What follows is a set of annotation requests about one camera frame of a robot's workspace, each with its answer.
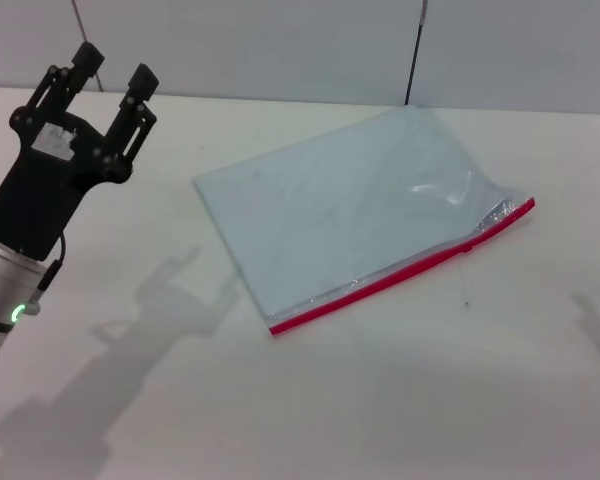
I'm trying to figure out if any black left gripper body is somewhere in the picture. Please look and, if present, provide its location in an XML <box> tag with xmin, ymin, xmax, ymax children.
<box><xmin>0</xmin><ymin>102</ymin><xmax>132</xmax><ymax>262</ymax></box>

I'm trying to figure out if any clear document bag red zip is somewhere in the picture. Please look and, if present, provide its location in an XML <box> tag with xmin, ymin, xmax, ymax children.
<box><xmin>192</xmin><ymin>105</ymin><xmax>536</xmax><ymax>337</ymax></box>

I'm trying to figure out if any left gripper cable with plug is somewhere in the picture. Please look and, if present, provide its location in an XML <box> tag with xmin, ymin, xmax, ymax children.
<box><xmin>27</xmin><ymin>233</ymin><xmax>67</xmax><ymax>315</ymax></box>

